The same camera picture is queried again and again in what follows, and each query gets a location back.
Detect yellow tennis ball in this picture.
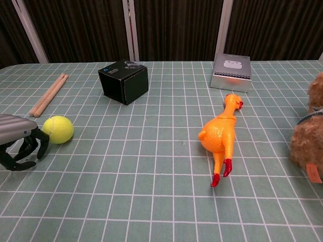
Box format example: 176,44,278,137
41,115,74,145

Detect yellow rubber chicken toy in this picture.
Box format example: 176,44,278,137
198,93,245,188

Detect wooden stick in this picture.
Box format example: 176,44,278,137
29,73,66,116
33,74,70,118

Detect green checkered tablecloth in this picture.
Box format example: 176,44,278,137
0,59,323,242

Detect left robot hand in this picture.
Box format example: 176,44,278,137
0,113,50,172

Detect brown teddy bear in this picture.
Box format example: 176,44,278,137
289,72,323,184

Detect silver earbuds box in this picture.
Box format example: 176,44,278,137
210,52,253,94

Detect white partition frame post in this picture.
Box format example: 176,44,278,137
11,0,50,64
122,0,140,63
214,0,239,62

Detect black cardboard box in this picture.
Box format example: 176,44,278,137
98,59,149,105

